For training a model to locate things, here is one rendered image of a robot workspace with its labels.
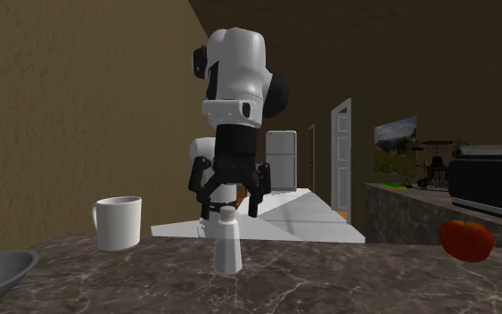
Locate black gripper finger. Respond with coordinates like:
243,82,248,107
187,155,223,220
242,161,273,219

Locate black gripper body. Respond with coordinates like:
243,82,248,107
211,123,260,187

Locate grey refrigerator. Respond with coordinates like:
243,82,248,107
265,129,298,193

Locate white salt shaker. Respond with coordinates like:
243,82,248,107
212,205,243,277

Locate white door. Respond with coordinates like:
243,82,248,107
330,97,353,226

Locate white mug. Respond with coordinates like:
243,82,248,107
91,195,143,252

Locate marble kitchen counter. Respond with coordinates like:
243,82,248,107
363,182,502,250

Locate dark coffee machine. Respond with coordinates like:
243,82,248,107
412,138,469,191

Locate red apple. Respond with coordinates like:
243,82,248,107
438,219,496,264

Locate black countertop appliance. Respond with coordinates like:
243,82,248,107
448,144,502,226

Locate landscape wall picture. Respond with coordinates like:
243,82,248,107
373,115,418,178

